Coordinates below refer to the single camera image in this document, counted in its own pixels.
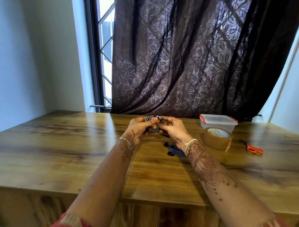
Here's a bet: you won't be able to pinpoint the person's left hand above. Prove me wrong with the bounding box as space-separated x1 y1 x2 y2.
125 117 159 145

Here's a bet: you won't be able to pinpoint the person's right hand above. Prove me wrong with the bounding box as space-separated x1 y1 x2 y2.
159 116 194 145

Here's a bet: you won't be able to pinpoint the grey earphone cable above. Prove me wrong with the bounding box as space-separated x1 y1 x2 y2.
144 115 164 134

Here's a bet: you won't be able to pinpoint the person's right forearm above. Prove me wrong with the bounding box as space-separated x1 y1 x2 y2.
184 139 281 227

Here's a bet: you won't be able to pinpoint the person's left forearm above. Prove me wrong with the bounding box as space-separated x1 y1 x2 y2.
66 134 136 227

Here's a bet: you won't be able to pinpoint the white thread wristband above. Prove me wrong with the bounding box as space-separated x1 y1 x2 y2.
184 139 198 155

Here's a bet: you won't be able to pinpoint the clear plastic container red clips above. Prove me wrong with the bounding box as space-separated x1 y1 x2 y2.
199 114 238 134

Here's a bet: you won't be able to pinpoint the brown packing tape roll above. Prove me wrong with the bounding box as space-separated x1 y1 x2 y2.
202 127 233 153

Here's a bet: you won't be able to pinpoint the dark brown patterned curtain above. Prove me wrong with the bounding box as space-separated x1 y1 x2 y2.
110 0 299 122

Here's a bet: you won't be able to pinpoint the red patterned sleeve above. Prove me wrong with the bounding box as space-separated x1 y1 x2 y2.
50 212 93 227

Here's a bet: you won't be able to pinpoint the silver chain bracelet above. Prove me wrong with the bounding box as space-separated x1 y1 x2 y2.
116 138 134 157

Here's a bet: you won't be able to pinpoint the black window frame with grille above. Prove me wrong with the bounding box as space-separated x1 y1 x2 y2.
84 0 115 113

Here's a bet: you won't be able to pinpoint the orange handled scissors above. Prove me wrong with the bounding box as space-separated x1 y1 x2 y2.
239 139 264 155

